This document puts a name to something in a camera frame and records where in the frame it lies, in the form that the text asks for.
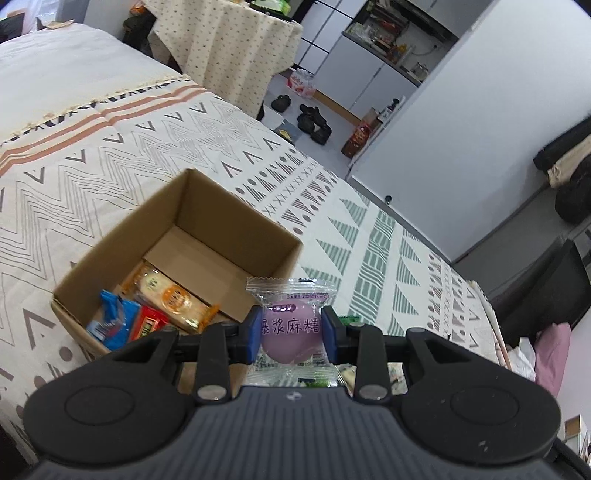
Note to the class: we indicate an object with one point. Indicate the brown cardboard box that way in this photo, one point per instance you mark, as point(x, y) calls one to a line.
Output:
point(221, 207)

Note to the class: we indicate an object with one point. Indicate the blue candy packet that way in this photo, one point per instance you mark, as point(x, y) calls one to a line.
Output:
point(113, 321)

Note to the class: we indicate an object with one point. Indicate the white spray bottle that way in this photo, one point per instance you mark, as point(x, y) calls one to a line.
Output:
point(395, 108)

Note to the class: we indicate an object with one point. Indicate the black slipper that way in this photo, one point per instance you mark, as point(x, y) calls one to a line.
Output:
point(308, 110)
point(322, 134)
point(304, 122)
point(280, 102)

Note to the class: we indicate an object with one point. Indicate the long white snack packet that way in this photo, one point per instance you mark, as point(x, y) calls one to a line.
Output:
point(397, 376)

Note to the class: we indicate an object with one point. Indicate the dark and beige clothes heap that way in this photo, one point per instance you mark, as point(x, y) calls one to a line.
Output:
point(568, 170)

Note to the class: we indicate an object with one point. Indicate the red candy packet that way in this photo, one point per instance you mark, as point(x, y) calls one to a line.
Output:
point(150, 323)

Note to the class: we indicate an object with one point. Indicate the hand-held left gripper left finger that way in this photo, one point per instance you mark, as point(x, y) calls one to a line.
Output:
point(253, 334)

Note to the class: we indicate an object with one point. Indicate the pink wrapped bottle pack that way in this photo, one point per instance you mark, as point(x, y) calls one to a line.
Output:
point(301, 84)

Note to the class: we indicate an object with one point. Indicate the black office chair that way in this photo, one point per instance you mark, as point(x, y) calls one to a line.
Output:
point(545, 286)

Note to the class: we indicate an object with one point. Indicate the table with dotted tablecloth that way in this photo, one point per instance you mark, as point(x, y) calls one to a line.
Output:
point(221, 46)

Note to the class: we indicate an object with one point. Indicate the white kitchen cabinet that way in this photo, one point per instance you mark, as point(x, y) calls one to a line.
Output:
point(364, 69)

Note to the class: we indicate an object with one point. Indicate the green tissue pack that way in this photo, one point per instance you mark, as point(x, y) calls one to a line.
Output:
point(272, 4)

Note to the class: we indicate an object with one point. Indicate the black clothing pile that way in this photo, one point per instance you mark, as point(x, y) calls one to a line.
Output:
point(138, 34)

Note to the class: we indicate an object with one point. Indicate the white bed sheet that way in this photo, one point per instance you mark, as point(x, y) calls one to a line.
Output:
point(69, 69)

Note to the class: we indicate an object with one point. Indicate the black framed glass door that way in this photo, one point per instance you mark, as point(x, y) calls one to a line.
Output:
point(323, 23)

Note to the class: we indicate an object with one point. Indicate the white crumpled clothes pile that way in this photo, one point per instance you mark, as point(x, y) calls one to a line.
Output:
point(521, 357)

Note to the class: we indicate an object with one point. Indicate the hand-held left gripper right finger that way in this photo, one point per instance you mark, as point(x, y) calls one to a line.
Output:
point(328, 334)

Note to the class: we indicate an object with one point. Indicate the orange rice cracker packet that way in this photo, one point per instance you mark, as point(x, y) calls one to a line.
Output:
point(171, 297)

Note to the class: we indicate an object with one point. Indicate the purple mochi packet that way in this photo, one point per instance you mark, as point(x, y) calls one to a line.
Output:
point(291, 341)

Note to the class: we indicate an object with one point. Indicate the kitchen shelf rack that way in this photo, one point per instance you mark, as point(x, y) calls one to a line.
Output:
point(383, 32)

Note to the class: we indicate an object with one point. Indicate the pink pillow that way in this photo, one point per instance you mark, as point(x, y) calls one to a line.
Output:
point(554, 355)

